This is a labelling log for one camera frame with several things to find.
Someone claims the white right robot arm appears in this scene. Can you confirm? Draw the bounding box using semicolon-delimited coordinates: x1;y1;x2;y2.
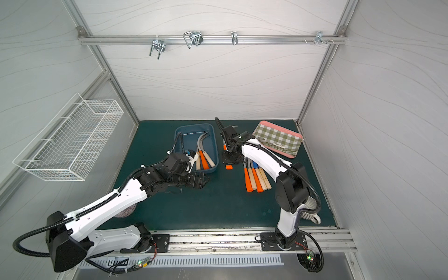
217;121;320;250

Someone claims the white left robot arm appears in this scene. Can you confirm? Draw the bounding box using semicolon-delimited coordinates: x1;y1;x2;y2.
45;150;207;273

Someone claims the blue plastic storage box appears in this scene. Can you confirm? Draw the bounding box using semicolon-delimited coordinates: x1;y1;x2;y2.
175;123;219;174

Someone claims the pink tray with checkered cloth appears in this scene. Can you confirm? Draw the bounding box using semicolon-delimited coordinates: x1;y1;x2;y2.
253;121;303;159

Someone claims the pink striped bowl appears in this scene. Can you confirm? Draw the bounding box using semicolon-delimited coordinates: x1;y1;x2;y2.
114;204;137;218

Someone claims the grey ribbed mug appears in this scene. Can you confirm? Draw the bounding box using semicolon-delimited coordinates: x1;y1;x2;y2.
300;196;322;225

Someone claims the metal clamp hook middle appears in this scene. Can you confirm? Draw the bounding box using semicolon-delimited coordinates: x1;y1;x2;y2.
183;30;204;49

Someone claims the metal clamp hook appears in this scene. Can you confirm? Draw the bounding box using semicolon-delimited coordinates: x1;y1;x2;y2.
303;31;334;46
149;38;166;60
183;30;204;49

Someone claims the white vent strip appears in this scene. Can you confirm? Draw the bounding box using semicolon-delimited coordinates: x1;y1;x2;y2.
92;254;284;269

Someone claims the metal clamp hook left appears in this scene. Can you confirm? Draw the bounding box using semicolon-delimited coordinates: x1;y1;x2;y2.
149;38;166;60

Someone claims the metal clamp hook right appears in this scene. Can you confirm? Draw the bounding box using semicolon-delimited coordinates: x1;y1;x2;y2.
303;31;334;46

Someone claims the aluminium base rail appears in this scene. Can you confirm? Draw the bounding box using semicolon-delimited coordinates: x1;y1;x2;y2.
153;226;358;256

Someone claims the metal ring hook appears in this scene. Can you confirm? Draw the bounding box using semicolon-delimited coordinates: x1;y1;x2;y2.
231;31;238;46

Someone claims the white wire basket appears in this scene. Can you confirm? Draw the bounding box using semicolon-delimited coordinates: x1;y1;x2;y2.
12;93;124;182

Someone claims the aluminium crossbar rail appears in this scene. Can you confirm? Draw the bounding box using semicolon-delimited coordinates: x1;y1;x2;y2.
78;33;348;46

